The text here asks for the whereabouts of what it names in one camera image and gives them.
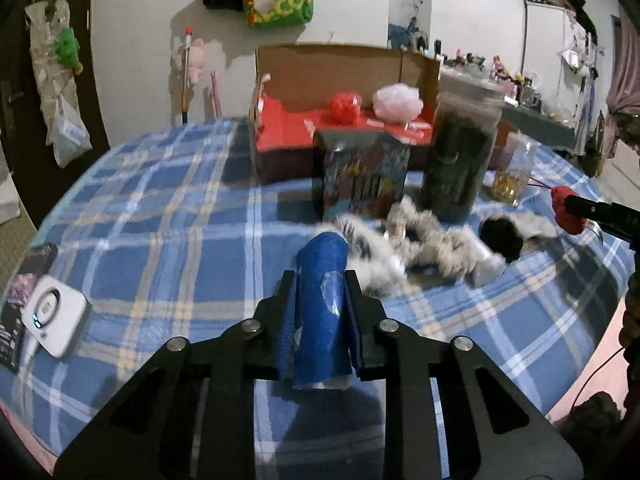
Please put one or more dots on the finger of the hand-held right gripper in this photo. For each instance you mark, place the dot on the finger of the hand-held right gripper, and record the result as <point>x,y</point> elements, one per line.
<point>605,212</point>

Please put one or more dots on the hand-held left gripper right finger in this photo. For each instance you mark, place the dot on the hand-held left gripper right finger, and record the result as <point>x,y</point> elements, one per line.
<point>354,330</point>

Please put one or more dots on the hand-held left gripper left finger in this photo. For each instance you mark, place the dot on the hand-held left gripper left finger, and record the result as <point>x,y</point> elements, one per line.
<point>286,332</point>

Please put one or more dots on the red knitted item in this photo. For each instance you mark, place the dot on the red knitted item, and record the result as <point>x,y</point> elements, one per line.
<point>564,210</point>

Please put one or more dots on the blue cloth roll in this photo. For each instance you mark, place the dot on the blue cloth roll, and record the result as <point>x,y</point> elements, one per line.
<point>320,305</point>

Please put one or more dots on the grey white fluffy scarf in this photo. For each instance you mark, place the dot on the grey white fluffy scarf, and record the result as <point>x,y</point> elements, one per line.
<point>440,250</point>

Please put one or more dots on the cardboard box with red lining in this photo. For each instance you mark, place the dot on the cardboard box with red lining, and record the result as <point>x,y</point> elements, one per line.
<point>295,125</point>

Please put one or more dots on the small glass jar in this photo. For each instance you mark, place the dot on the small glass jar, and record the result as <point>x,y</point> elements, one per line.
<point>512,175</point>

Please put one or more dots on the black round lid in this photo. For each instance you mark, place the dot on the black round lid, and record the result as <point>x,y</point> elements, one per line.
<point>500,237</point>

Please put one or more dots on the side table with dark cloth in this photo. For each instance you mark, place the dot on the side table with dark cloth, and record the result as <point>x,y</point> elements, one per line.
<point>540,122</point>

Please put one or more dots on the pink curtain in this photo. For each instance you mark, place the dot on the pink curtain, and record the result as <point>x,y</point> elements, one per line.
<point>625,70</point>

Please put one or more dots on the colourful printed box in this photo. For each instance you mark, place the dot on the colourful printed box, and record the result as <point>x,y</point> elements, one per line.
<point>360,175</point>

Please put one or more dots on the tall jar with dark contents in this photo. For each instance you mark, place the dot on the tall jar with dark contents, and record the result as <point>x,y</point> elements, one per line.
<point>460,155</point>

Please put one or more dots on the blue plaid blanket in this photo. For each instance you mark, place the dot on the blue plaid blanket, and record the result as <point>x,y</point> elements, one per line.
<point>175,220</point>

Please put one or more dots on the row of small figurines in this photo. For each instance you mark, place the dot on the row of small figurines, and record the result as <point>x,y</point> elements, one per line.
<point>505,72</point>

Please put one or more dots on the white wardrobe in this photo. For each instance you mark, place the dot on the white wardrobe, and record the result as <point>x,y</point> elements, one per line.
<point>547,45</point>

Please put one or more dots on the white rounded device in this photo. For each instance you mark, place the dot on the white rounded device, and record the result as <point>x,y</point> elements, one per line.
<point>55,317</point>

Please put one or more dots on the pale pink mesh bath pouf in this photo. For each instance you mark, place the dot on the pale pink mesh bath pouf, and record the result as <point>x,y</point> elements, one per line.
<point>399,102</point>

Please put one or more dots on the pole with red tip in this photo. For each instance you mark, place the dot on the pole with red tip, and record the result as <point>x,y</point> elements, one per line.
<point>186,85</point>

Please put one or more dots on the black printed packet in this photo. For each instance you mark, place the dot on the black printed packet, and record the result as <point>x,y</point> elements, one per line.
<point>17,285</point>

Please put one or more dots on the pink plush toy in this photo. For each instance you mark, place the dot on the pink plush toy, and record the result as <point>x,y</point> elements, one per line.
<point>196,57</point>

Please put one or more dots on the white plastic bag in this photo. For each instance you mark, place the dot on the white plastic bag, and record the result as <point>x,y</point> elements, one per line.
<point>70,135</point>

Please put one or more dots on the dark brown door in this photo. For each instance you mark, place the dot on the dark brown door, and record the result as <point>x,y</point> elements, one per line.
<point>15,110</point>

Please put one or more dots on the green plush toy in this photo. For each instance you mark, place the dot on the green plush toy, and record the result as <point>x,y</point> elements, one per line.
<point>67,50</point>

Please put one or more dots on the beige hanging organizer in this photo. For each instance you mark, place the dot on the beige hanging organizer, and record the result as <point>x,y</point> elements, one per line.
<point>42,60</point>

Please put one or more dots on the wall mirror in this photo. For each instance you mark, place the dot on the wall mirror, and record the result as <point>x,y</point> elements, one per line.
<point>410,5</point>

